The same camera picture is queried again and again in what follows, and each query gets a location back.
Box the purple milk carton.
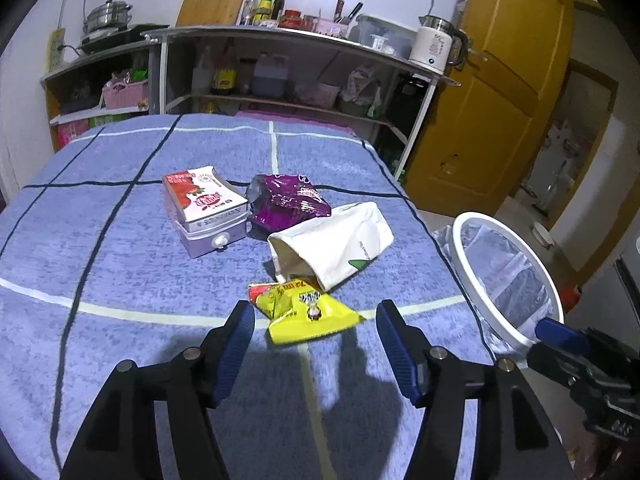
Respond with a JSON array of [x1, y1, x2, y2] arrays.
[[162, 165, 249, 260]]

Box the purple snack bag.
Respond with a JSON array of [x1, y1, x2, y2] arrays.
[[246, 172, 332, 241]]

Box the steel steamer pot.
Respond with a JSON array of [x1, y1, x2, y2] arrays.
[[82, 0, 133, 36]]

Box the wooden shelf unit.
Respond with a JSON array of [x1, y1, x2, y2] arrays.
[[40, 40, 161, 153]]

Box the metal shelf rack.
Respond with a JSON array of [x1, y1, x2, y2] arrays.
[[141, 24, 462, 181]]

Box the white electric kettle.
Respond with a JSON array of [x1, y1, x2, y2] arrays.
[[409, 14, 471, 73]]

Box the white floor bowl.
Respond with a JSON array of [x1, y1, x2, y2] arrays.
[[531, 221, 556, 250]]

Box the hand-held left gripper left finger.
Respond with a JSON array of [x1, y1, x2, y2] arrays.
[[60, 300, 256, 480]]

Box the metal door handle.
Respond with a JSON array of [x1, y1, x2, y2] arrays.
[[462, 35, 488, 68]]

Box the white plastic bottle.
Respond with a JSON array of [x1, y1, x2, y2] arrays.
[[192, 46, 216, 96]]

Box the bundle of plastic bags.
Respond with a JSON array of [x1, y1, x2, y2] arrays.
[[340, 65, 383, 118]]

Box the yellowish power strip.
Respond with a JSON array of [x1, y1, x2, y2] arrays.
[[46, 29, 67, 73]]

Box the pink utensil box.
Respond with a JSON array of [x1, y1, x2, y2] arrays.
[[315, 17, 358, 38]]

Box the white appliance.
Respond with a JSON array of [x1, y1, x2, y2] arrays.
[[520, 120, 601, 216]]

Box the pink white-lidded container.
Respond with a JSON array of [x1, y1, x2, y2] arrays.
[[295, 82, 341, 108]]

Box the pink storage bin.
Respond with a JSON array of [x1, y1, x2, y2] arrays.
[[235, 109, 358, 136]]

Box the clear lidded storage box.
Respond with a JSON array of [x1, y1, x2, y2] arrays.
[[355, 14, 418, 58]]

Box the black induction cooker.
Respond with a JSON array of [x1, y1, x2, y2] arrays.
[[80, 24, 171, 55]]

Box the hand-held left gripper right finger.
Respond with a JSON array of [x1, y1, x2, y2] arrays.
[[375, 299, 578, 480]]

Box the white paper pouch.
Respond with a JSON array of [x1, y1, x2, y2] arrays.
[[267, 201, 395, 293]]

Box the yellow snack wrapper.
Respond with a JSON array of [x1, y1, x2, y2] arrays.
[[248, 278, 367, 346]]

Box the white-rimmed trash bin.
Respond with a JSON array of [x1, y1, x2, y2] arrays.
[[446, 211, 566, 356]]

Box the blue checked tablecloth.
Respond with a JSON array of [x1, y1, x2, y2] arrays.
[[0, 112, 501, 480]]

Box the white rimmed trash bin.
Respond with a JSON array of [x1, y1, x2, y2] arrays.
[[431, 222, 553, 356]]

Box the pink woven basket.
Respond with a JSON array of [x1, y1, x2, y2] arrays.
[[102, 80, 150, 110]]

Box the yellow wooden door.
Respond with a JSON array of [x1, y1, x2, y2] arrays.
[[402, 0, 576, 218]]

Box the purple plastic jug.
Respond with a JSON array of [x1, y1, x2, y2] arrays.
[[251, 54, 293, 98]]

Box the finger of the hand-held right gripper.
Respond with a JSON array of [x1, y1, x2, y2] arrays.
[[534, 317, 629, 362], [526, 343, 609, 397]]

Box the yellow-labelled oil bottle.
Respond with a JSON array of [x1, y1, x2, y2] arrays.
[[211, 37, 238, 97]]

